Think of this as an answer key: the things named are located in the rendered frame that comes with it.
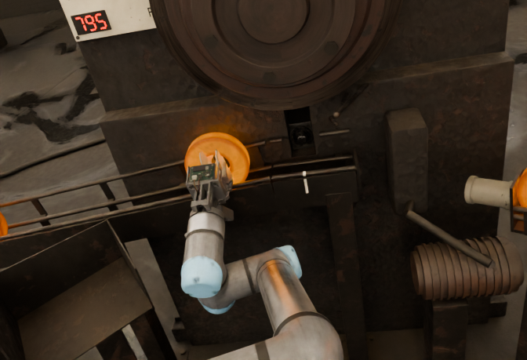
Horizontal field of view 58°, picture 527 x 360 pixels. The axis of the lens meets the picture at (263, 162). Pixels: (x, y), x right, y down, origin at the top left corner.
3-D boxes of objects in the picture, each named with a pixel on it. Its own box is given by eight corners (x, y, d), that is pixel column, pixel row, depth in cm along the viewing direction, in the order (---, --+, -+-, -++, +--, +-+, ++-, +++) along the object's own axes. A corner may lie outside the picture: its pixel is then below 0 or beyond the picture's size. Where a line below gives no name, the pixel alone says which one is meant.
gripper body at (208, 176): (221, 158, 102) (218, 204, 94) (231, 183, 109) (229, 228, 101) (187, 164, 104) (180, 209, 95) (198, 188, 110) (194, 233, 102)
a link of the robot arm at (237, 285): (256, 305, 102) (248, 280, 93) (205, 321, 100) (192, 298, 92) (246, 274, 107) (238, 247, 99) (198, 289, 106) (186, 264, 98)
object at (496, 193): (474, 192, 105) (473, 169, 103) (519, 199, 100) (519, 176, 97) (465, 209, 102) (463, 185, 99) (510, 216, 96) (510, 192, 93)
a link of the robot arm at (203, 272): (185, 303, 92) (173, 281, 86) (190, 252, 99) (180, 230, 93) (226, 300, 91) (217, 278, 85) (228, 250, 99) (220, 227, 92)
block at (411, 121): (387, 190, 123) (382, 108, 111) (419, 187, 122) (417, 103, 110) (394, 217, 115) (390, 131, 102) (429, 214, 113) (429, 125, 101)
